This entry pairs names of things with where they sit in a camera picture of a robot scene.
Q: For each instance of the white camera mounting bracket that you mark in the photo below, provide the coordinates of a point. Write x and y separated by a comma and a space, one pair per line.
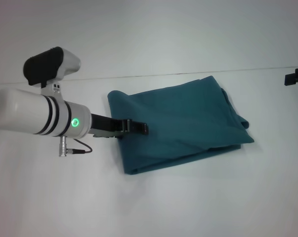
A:
52, 90

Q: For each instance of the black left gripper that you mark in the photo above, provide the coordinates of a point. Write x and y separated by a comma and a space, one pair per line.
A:
106, 127

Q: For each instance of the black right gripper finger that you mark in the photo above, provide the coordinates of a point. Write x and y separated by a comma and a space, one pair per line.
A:
294, 77

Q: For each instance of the teal t-shirt with FREE print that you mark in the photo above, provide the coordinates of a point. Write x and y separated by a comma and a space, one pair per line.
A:
171, 123

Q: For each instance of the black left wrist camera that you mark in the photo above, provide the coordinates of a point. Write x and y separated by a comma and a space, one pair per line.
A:
47, 65

